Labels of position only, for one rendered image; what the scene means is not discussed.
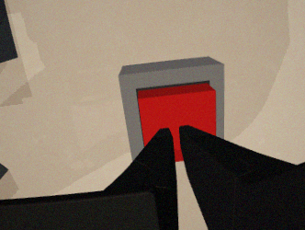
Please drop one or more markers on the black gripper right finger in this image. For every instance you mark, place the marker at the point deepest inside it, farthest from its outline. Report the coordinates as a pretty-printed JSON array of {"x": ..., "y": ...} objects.
[{"x": 240, "y": 189}]

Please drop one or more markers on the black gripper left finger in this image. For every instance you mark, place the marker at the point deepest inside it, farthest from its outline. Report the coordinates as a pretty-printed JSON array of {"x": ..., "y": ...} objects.
[{"x": 143, "y": 197}]

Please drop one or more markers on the red button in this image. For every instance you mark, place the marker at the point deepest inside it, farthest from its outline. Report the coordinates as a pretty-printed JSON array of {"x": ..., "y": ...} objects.
[{"x": 172, "y": 94}]

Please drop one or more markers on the purple button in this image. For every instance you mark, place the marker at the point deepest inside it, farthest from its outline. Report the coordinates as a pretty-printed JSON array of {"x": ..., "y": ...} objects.
[{"x": 7, "y": 45}]

